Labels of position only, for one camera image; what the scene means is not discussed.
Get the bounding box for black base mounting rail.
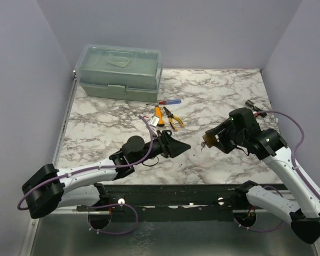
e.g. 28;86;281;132
77;185;252;222

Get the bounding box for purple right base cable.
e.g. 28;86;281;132
237;218;286;232

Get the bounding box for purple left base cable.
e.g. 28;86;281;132
87;204;139;236

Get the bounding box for black T-shaped connector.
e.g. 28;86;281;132
245;100;267;118

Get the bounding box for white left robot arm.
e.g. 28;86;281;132
21;130;191;219

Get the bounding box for red blue screwdriver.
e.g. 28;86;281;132
146;99;181;106

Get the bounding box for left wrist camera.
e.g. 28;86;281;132
147;116;160;127

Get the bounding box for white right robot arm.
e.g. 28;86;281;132
202;108;320;244

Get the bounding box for green plastic toolbox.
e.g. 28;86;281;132
75;45;163;103

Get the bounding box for small silver key set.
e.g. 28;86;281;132
201;141;206;151

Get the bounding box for yellow handled pliers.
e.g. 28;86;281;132
163;107;185;131

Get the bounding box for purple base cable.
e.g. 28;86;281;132
237;218;286;232
87;204;139;236

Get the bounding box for brass padlock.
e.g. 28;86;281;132
203;134;218;148

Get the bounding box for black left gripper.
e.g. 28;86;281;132
133;131;190;166

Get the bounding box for orange utility knife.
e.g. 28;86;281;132
155;105;165;127

